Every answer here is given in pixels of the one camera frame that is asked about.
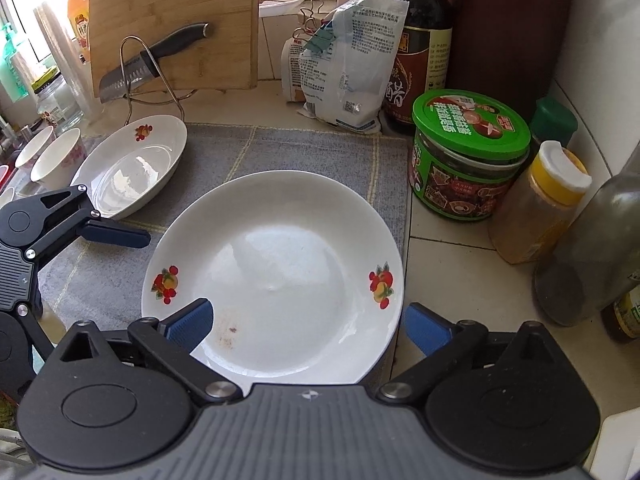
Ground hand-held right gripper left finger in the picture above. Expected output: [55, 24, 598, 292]
[37, 298, 246, 407]

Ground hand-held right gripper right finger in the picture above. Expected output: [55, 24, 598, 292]
[375, 303, 583, 406]

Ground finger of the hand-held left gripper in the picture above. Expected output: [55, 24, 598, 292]
[16, 302, 56, 362]
[25, 185, 151, 266]

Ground white plate with fruit print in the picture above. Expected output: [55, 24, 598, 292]
[141, 170, 405, 395]
[69, 113, 189, 221]

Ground glass jar with dark lid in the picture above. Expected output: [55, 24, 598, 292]
[32, 67, 84, 131]

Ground metal faucet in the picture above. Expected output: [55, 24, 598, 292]
[0, 114, 34, 154]

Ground yellow-lid spice jar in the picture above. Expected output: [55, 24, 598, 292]
[488, 139, 594, 266]

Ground green-lid sauce jar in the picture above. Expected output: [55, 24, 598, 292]
[408, 89, 532, 222]

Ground clear bottle with red cap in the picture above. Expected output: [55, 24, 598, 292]
[532, 139, 640, 329]

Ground stack of translucent plastic cups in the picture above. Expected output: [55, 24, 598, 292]
[33, 0, 104, 122]

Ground cooking oil bottle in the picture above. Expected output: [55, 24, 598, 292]
[599, 284, 640, 345]

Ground grey and teal checked mat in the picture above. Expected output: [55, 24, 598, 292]
[0, 122, 411, 396]

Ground orange liquid jug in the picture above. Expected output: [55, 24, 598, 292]
[67, 0, 94, 64]

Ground bamboo cutting board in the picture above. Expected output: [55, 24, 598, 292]
[88, 0, 262, 99]

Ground red-print food bag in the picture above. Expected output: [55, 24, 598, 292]
[280, 34, 321, 106]

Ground green-cap jar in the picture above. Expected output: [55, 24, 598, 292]
[528, 97, 579, 154]

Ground blue and white food bag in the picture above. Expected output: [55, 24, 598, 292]
[298, 0, 411, 136]

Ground dark vinegar bottle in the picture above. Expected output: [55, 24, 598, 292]
[382, 0, 454, 136]

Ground white dish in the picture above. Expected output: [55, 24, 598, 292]
[258, 0, 316, 17]

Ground metal binder clips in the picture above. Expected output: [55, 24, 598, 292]
[294, 0, 326, 36]

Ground dark red knife block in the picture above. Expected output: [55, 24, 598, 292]
[444, 0, 576, 126]

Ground metal wire rack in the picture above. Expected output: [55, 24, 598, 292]
[119, 35, 201, 126]

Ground black-handled kitchen knife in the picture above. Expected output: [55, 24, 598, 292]
[98, 22, 211, 106]

